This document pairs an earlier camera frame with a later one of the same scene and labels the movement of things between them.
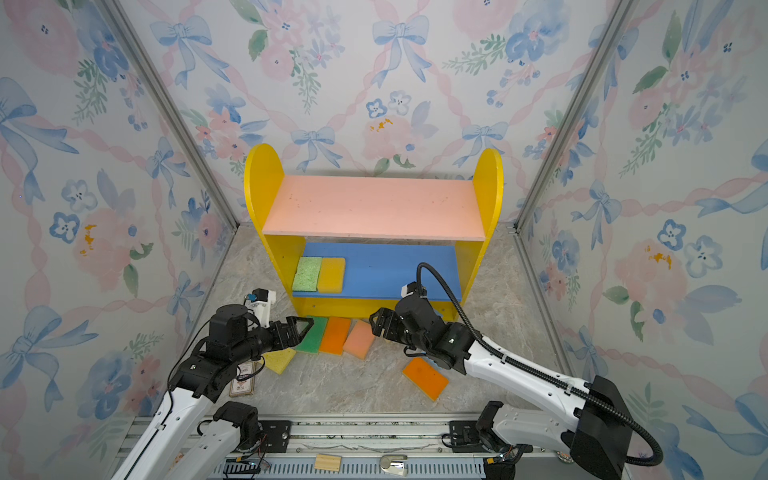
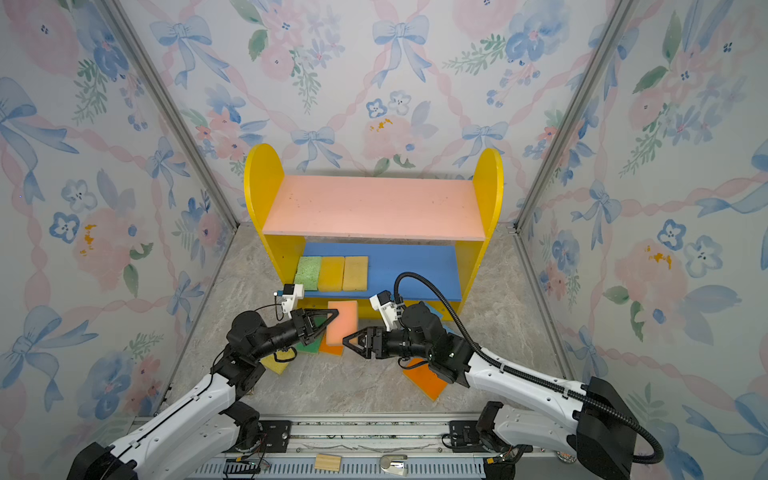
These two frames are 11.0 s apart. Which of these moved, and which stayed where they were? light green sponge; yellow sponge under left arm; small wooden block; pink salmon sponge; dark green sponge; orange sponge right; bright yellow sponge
Moved: pink salmon sponge
Stayed: light green sponge; yellow sponge under left arm; bright yellow sponge; dark green sponge; small wooden block; orange sponge right
